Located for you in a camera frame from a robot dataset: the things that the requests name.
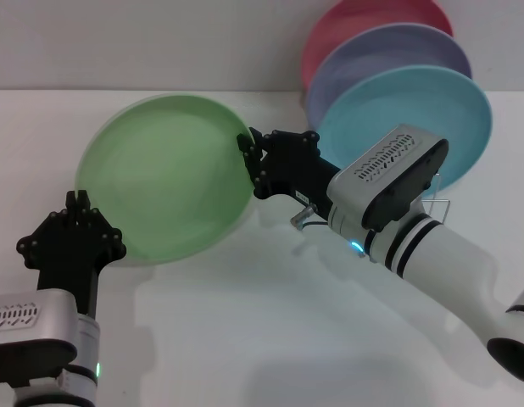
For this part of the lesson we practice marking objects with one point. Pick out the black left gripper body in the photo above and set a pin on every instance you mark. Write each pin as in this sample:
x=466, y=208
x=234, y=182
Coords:
x=71, y=267

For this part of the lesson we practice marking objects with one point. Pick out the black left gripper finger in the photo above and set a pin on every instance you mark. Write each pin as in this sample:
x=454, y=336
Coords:
x=41, y=239
x=105, y=237

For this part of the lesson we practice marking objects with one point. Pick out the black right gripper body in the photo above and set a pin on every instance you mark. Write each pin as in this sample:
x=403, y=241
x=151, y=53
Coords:
x=296, y=174

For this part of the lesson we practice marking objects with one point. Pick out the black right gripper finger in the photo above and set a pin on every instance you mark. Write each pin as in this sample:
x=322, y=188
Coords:
x=255, y=174
x=291, y=142

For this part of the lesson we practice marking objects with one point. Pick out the green round plate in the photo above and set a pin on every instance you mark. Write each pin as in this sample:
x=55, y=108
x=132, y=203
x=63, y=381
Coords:
x=168, y=182

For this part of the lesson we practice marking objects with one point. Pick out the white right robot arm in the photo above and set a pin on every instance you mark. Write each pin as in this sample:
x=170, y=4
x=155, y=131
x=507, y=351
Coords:
x=448, y=271

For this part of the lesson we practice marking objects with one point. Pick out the light blue round plate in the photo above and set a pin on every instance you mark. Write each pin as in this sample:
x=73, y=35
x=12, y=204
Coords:
x=393, y=110

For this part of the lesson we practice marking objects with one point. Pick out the purple round plate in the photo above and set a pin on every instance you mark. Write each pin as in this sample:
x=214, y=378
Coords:
x=372, y=55

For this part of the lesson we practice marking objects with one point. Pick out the red round plate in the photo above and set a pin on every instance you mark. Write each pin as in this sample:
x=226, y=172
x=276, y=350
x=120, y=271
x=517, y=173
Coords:
x=351, y=21

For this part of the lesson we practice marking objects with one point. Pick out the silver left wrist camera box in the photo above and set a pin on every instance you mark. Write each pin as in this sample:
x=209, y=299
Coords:
x=29, y=318

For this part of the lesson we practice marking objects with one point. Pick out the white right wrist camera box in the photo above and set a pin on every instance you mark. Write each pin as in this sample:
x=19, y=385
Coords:
x=385, y=165

